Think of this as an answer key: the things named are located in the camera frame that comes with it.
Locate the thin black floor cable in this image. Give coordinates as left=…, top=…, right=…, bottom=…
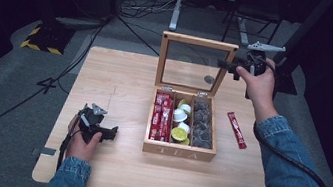
left=111, top=14, right=167, bottom=57

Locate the pile of small creamer cups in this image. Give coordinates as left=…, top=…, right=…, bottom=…
left=168, top=97, right=198, bottom=147

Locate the grey tape strip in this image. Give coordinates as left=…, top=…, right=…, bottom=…
left=30, top=144, right=58, bottom=160

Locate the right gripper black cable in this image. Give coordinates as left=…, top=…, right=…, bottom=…
left=243, top=120, right=333, bottom=187

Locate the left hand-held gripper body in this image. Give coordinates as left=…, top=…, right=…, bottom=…
left=73, top=100, right=110, bottom=147

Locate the black yellow striped base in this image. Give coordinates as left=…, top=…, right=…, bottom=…
left=19, top=17, right=77, bottom=58

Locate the dark slanted metal stand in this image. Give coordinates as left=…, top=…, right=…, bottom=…
left=268, top=0, right=333, bottom=101

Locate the bundle of floor cables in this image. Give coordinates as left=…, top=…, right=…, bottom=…
left=118, top=0, right=184, bottom=27

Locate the row of red packets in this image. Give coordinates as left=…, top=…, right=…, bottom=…
left=148, top=91, right=177, bottom=143

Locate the red stick packet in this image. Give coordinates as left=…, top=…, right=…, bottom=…
left=221, top=110, right=253, bottom=152

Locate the pile of dark capsules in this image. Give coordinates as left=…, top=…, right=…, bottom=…
left=187, top=99, right=221, bottom=150

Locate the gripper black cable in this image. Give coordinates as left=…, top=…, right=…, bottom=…
left=243, top=120, right=333, bottom=187
left=55, top=114, right=85, bottom=175

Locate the long black floor cable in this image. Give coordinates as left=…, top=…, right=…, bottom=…
left=0, top=0, right=115, bottom=187

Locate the white metal desk frame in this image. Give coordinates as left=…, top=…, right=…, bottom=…
left=167, top=0, right=242, bottom=43

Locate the grey flat stand base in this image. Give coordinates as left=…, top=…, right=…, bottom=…
left=53, top=12, right=107, bottom=33

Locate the wooden tea box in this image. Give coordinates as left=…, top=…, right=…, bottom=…
left=141, top=30, right=240, bottom=165

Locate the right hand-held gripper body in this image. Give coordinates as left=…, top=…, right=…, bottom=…
left=235, top=37, right=288, bottom=81

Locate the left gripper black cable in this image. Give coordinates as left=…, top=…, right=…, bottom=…
left=55, top=114, right=85, bottom=175

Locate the black metal chair frame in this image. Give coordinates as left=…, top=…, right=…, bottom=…
left=218, top=0, right=288, bottom=53

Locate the person's left hand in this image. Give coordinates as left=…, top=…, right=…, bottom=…
left=63, top=113, right=106, bottom=165

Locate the person's right hand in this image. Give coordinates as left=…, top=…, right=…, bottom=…
left=227, top=53, right=288, bottom=126

